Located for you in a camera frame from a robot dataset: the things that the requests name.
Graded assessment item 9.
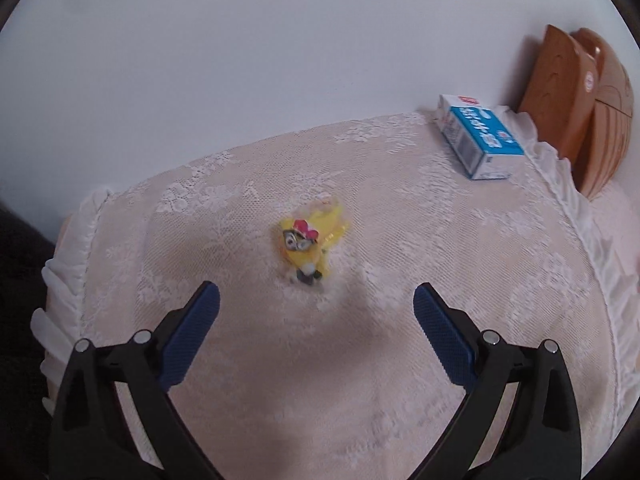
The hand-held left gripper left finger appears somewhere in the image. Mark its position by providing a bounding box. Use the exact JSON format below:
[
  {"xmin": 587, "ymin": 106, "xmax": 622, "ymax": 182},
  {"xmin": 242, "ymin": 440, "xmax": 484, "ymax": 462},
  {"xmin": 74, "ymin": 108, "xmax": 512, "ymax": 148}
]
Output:
[{"xmin": 50, "ymin": 280, "xmax": 223, "ymax": 480}]

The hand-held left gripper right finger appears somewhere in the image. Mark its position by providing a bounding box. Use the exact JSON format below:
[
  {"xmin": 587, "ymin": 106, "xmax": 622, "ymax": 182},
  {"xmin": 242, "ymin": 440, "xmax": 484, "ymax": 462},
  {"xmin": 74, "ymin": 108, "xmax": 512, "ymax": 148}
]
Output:
[{"xmin": 390, "ymin": 281, "xmax": 583, "ymax": 480}]

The yellow cartoon wrapper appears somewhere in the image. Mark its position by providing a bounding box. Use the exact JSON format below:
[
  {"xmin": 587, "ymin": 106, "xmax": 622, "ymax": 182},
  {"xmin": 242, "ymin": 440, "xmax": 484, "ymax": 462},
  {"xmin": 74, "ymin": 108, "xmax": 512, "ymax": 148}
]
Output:
[{"xmin": 277, "ymin": 199, "xmax": 348, "ymax": 288}]

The pink lace tablecloth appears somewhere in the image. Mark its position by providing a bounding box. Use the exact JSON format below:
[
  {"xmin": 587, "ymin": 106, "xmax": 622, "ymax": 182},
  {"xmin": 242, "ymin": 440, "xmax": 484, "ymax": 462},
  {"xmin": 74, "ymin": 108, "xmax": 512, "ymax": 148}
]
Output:
[{"xmin": 30, "ymin": 110, "xmax": 640, "ymax": 480}]

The dark cloth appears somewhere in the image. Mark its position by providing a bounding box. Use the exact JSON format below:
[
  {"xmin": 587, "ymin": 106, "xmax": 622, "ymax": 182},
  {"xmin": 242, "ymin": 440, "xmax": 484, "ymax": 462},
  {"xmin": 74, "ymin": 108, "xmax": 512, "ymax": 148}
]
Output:
[{"xmin": 0, "ymin": 200, "xmax": 66, "ymax": 480}]

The blue and white carton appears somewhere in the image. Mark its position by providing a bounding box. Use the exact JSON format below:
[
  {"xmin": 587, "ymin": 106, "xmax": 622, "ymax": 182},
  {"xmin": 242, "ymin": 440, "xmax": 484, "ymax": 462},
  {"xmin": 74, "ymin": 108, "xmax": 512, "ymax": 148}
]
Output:
[{"xmin": 434, "ymin": 93, "xmax": 526, "ymax": 181}]

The brown wood-grain bin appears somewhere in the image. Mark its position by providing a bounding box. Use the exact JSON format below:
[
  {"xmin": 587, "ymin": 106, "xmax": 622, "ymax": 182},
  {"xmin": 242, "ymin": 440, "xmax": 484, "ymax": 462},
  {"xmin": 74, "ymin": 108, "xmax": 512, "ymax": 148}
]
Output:
[{"xmin": 517, "ymin": 24, "xmax": 633, "ymax": 198}]

